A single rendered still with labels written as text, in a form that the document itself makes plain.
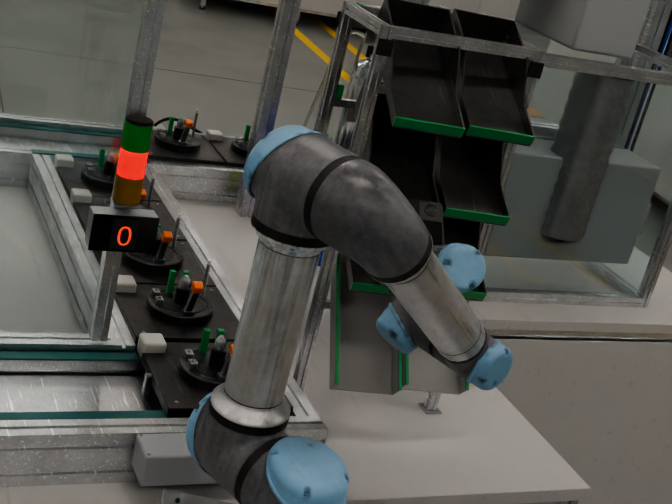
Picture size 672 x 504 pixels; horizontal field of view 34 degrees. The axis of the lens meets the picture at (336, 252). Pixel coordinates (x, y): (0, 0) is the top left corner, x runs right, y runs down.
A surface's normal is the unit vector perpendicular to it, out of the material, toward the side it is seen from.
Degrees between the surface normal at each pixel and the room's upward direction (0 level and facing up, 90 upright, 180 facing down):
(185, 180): 90
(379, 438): 0
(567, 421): 90
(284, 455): 9
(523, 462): 0
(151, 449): 0
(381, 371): 45
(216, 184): 90
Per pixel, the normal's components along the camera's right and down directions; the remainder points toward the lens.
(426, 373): 0.31, -0.35
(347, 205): -0.10, 0.04
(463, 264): 0.25, -0.03
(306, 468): 0.32, -0.83
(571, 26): -0.90, -0.05
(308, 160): -0.34, -0.55
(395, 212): 0.54, -0.16
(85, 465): 0.37, 0.43
